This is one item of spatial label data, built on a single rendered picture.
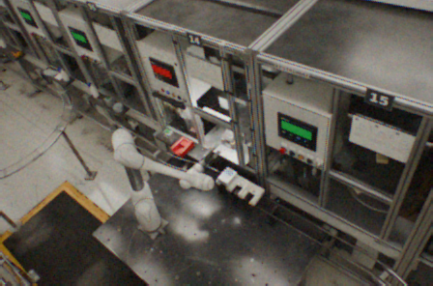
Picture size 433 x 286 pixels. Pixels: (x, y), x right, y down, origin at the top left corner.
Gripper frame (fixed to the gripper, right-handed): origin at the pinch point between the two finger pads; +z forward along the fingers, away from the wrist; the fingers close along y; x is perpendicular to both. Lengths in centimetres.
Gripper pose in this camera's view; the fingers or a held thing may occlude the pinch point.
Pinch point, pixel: (216, 150)
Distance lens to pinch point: 284.3
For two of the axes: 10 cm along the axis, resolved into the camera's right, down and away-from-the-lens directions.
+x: -7.7, -3.6, 5.3
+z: 6.2, -6.2, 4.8
